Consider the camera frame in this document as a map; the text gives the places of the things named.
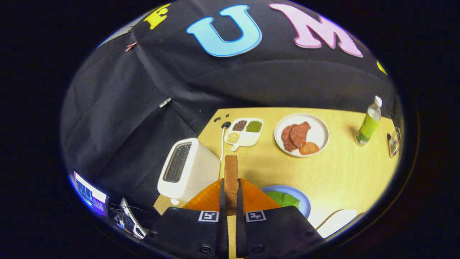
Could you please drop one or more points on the white toaster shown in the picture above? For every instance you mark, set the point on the white toaster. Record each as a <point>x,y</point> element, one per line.
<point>201,169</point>

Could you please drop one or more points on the toasted bread slice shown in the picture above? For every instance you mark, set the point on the toasted bread slice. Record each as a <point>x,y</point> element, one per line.
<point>231,172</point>

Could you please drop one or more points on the blue plate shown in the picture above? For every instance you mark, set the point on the blue plate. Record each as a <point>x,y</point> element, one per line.
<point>304,205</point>

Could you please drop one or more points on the white divided tray with beans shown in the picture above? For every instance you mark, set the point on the white divided tray with beans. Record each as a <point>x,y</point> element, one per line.
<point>248,138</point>

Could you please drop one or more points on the red cloth clip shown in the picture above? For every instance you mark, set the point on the red cloth clip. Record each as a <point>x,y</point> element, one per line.
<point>131,46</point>

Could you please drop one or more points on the computer monitor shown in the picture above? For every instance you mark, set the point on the computer monitor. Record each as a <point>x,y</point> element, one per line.
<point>90,194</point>

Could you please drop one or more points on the round white plate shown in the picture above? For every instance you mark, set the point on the round white plate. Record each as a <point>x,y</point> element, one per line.
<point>318,131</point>

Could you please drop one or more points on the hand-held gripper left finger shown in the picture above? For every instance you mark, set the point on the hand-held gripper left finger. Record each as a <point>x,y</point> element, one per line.
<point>222,223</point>

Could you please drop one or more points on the white keyboard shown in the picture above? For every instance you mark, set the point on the white keyboard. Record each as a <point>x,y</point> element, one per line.
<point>129,221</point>

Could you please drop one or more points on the small white plate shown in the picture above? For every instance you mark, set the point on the small white plate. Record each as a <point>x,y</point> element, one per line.
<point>337,221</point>

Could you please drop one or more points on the green lettuce leaf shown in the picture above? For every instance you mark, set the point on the green lettuce leaf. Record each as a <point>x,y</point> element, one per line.
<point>284,198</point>

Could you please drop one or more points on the green label plastic bottle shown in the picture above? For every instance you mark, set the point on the green label plastic bottle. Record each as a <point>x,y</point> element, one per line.
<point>367,127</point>

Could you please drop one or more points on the red tomato slice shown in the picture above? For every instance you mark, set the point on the red tomato slice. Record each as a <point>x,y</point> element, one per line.
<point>309,148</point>

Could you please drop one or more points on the silver cloth clip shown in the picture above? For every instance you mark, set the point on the silver cloth clip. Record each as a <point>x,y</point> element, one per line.
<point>165,102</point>

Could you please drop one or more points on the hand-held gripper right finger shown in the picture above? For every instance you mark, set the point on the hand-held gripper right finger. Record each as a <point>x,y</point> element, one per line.
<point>240,226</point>

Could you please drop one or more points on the black backdrop cloth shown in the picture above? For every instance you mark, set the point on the black backdrop cloth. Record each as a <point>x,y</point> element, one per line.
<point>251,79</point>

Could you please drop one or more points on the brown meat patty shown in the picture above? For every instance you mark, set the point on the brown meat patty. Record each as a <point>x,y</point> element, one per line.
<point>286,138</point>
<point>300,135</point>

